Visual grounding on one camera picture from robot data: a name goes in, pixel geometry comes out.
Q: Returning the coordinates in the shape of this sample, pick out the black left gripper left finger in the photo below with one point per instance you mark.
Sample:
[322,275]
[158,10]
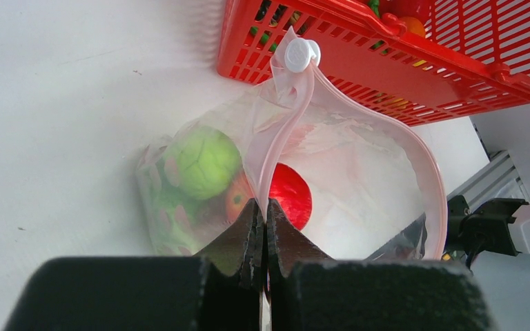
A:
[238,252]

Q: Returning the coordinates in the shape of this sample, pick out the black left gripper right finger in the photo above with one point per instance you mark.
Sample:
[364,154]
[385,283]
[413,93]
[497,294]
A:
[286,245]

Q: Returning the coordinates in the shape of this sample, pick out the red apple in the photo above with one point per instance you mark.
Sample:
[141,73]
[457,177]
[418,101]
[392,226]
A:
[288,188]

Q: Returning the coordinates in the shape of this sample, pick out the clear zip top bag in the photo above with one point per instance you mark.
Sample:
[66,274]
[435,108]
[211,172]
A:
[376,188]

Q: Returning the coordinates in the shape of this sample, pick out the light green round fruit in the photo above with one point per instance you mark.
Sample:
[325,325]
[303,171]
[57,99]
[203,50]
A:
[201,162]

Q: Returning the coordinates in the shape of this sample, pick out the orange fruit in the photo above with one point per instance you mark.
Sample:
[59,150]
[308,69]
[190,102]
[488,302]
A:
[414,25]

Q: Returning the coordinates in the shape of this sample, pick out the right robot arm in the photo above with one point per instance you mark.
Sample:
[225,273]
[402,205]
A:
[499,225]

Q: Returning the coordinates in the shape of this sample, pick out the yellow fruit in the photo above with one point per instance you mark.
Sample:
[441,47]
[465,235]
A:
[392,102]

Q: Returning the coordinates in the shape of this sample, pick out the green mangosteen fruit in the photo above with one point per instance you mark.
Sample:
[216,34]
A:
[264,38]

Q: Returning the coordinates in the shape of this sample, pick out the red plastic basket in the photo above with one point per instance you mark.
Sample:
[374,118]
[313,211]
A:
[475,57]

